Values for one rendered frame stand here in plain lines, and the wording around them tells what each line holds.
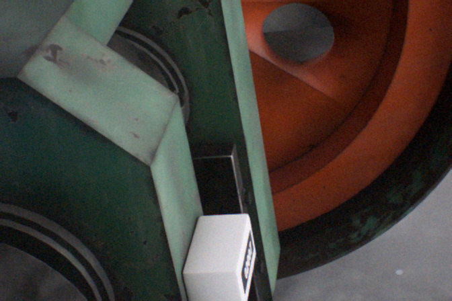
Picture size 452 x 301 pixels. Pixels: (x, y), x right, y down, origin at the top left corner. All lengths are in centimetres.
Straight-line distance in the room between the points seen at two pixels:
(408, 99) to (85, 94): 61
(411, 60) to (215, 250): 52
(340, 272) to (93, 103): 218
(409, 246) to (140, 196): 225
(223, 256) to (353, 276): 208
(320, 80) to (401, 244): 170
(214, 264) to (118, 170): 11
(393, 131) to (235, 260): 55
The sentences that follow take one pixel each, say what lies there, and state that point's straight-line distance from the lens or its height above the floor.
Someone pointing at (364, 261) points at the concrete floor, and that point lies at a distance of 275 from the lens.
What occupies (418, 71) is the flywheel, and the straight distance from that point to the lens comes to 110.
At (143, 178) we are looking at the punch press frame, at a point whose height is 142.
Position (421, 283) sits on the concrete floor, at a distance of 266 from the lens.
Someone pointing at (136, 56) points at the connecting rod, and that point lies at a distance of 77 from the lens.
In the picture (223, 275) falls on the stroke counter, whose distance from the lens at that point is 62.
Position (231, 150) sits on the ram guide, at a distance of 88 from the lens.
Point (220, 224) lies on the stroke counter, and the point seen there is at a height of 134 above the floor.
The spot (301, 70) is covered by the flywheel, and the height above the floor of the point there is 121.
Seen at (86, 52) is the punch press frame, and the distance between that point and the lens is 62.
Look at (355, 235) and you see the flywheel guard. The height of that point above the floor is 99.
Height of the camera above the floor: 171
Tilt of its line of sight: 30 degrees down
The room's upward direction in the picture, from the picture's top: 11 degrees counter-clockwise
